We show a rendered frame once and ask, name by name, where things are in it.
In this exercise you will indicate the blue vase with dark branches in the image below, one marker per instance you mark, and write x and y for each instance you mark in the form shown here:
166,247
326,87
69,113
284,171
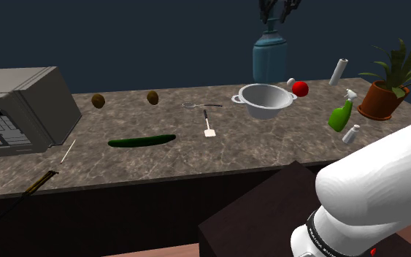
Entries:
270,57

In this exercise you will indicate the brown kiwi fruit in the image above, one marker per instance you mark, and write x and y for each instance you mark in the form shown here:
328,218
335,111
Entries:
152,97
98,101

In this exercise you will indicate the dark green cucumber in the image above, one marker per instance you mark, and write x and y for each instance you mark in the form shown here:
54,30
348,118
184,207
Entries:
141,141

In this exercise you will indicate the small metal strainer spoon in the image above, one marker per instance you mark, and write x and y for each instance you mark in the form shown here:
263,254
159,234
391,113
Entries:
189,105

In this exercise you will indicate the white egg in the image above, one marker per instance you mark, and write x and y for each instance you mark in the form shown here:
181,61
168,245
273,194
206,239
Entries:
290,82

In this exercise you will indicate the thin white stick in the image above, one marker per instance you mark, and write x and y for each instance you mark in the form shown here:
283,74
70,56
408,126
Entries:
67,152

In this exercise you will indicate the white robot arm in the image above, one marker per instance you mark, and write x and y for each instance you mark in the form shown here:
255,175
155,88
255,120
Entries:
369,185

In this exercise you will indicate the green plant in terracotta pot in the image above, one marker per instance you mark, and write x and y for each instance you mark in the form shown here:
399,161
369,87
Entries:
386,98

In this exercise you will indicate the grey microwave oven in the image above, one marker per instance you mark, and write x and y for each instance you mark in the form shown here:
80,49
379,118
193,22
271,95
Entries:
30,106

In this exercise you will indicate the green spray bottle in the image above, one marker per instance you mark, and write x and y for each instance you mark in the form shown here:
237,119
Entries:
341,115

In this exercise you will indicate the small white shaker bottle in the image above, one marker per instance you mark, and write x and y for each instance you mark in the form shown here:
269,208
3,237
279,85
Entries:
350,134

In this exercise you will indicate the red tomato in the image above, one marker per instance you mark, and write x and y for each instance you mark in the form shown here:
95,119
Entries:
300,88

